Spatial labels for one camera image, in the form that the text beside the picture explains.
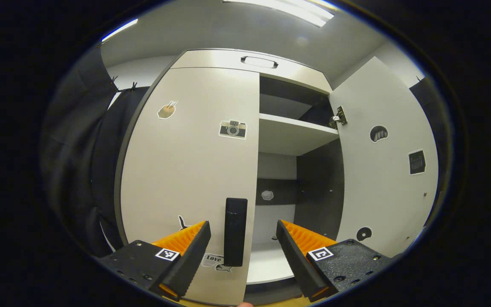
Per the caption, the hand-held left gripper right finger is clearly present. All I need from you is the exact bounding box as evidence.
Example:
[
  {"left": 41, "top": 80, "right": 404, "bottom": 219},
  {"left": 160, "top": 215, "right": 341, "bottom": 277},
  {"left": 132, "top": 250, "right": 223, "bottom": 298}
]
[{"left": 276, "top": 220, "right": 395, "bottom": 303}]

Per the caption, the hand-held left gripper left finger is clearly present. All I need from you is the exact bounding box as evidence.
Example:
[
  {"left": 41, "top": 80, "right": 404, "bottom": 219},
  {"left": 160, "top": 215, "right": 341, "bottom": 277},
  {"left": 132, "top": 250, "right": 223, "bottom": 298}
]
[{"left": 94, "top": 220, "right": 211, "bottom": 302}]

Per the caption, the cabinet door with camera sticker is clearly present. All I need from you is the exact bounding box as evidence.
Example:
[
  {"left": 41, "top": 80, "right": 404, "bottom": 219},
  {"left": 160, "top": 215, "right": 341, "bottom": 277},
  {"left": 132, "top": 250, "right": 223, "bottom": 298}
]
[{"left": 120, "top": 67, "right": 260, "bottom": 307}]

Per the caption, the cabinet door with calendar sticker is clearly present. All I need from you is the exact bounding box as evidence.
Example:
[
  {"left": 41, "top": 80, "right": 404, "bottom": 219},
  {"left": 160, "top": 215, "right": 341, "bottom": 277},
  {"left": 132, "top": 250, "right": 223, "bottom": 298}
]
[{"left": 329, "top": 57, "right": 439, "bottom": 258}]

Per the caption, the white double-door shoe cabinet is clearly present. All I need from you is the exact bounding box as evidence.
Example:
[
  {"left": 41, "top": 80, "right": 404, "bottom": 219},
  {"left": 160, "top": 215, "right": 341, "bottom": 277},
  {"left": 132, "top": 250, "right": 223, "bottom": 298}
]
[{"left": 113, "top": 48, "right": 348, "bottom": 307}]

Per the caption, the silver door hinge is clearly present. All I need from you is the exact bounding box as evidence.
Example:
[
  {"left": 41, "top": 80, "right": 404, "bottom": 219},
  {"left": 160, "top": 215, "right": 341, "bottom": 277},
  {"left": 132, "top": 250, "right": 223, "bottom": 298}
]
[{"left": 329, "top": 106, "right": 348, "bottom": 130}]

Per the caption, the narrow ceiling light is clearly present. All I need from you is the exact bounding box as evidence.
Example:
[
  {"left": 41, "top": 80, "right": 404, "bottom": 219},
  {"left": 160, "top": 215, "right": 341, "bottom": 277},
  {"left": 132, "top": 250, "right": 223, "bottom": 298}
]
[{"left": 100, "top": 18, "right": 139, "bottom": 43}]

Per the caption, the large ceiling light panel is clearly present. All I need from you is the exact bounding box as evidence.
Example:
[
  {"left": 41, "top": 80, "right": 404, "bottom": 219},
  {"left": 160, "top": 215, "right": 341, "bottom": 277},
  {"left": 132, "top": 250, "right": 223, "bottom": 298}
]
[{"left": 222, "top": 0, "right": 335, "bottom": 27}]

